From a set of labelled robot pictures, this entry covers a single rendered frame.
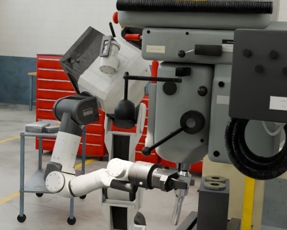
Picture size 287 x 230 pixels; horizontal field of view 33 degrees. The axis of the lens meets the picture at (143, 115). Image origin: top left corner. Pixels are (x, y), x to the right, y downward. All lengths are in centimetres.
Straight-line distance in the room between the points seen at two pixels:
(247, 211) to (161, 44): 213
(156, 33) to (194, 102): 24
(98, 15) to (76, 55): 973
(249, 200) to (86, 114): 181
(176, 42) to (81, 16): 1046
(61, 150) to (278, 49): 98
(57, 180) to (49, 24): 1060
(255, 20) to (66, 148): 85
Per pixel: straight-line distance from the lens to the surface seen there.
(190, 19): 145
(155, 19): 148
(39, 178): 500
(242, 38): 117
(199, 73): 147
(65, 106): 189
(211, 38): 144
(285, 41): 116
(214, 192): 199
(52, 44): 1226
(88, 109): 187
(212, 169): 341
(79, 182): 179
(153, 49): 149
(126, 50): 195
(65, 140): 185
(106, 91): 187
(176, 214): 167
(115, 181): 174
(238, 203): 344
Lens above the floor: 168
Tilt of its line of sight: 8 degrees down
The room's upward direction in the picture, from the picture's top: 3 degrees clockwise
